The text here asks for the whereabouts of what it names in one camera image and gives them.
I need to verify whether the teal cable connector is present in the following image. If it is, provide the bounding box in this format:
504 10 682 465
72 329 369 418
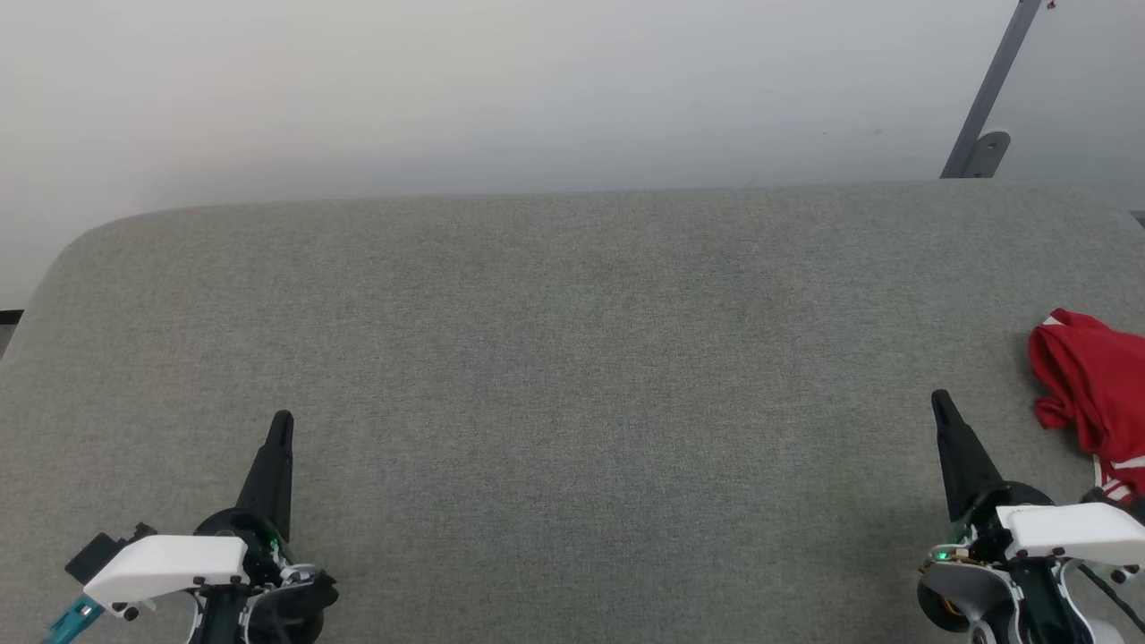
43 595 105 644

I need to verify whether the red and white garment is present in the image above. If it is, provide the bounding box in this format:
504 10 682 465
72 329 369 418
1028 309 1145 504

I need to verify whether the grey metal pole with bracket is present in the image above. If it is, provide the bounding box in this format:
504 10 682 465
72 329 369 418
939 0 1044 180

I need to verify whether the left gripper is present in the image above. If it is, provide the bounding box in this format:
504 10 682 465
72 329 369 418
191 410 340 644

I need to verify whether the grey fabric sofa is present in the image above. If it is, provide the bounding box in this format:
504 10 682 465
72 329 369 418
0 179 1145 644

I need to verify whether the thin black cable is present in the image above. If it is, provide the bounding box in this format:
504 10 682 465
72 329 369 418
1069 563 1145 632

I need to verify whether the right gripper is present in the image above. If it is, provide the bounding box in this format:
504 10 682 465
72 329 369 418
917 388 1103 644

